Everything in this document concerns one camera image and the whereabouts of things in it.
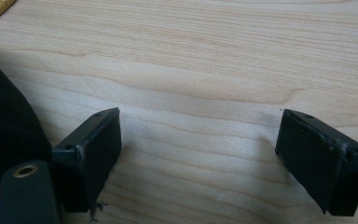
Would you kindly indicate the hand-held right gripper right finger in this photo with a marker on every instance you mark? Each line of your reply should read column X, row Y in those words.
column 317, row 161

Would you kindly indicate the black cloth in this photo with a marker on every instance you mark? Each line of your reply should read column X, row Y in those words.
column 11, row 130

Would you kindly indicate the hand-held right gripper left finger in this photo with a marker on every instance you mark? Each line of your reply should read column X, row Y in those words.
column 96, row 155

